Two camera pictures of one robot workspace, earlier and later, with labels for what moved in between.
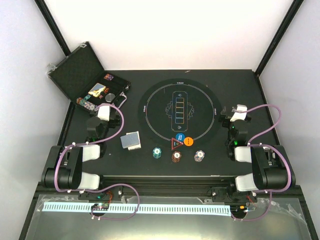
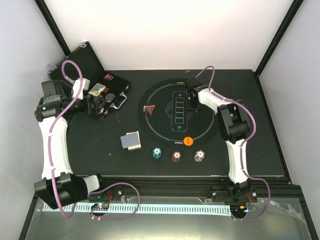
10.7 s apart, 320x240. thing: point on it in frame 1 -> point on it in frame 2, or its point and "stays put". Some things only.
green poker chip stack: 156,152 stays put
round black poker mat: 180,105 stays put
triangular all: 172,140 -> 149,108
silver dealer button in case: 109,97 stays put
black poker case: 79,73 stays put
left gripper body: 114,122 -> 92,110
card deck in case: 97,89 stays put
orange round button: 188,141 stays put
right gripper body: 226,117 -> 192,106
